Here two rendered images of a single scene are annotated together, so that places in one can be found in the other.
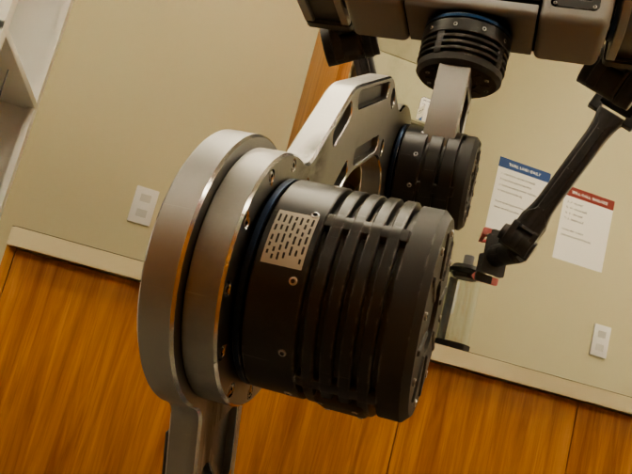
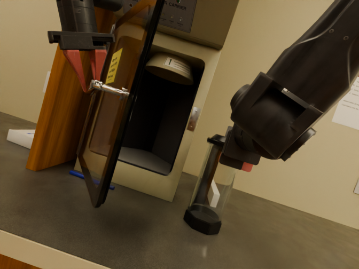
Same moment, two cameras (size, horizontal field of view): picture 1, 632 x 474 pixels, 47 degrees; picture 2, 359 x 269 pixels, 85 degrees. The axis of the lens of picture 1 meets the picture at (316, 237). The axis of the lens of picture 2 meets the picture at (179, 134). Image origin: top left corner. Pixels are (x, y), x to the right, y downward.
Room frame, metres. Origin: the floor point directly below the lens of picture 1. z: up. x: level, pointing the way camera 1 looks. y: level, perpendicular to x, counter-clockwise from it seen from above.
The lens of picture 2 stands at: (1.41, -0.43, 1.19)
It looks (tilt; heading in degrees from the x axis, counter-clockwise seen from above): 4 degrees down; 15
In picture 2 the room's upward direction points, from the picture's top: 18 degrees clockwise
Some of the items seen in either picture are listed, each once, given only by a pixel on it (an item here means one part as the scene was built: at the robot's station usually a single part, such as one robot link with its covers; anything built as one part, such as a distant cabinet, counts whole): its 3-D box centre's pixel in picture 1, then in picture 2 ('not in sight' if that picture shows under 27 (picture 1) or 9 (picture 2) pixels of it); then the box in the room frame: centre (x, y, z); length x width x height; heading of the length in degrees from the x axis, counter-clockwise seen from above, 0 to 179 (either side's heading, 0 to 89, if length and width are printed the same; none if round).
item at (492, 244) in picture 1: (499, 254); (252, 135); (1.78, -0.46, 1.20); 0.07 x 0.07 x 0.10; 14
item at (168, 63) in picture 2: not in sight; (171, 68); (2.05, -0.16, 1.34); 0.18 x 0.18 x 0.05
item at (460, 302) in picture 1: (457, 309); (215, 181); (1.94, -0.42, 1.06); 0.11 x 0.11 x 0.21
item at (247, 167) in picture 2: (482, 270); (236, 149); (1.85, -0.44, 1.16); 0.09 x 0.07 x 0.07; 14
